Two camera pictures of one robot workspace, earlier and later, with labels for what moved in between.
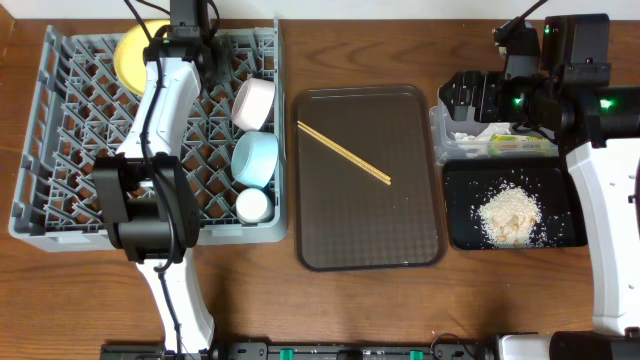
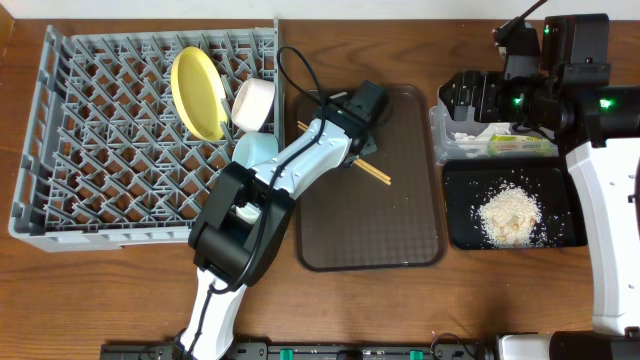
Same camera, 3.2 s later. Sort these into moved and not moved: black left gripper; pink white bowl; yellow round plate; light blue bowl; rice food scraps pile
Moved: black left gripper; yellow round plate
Not moved: light blue bowl; rice food scraps pile; pink white bowl
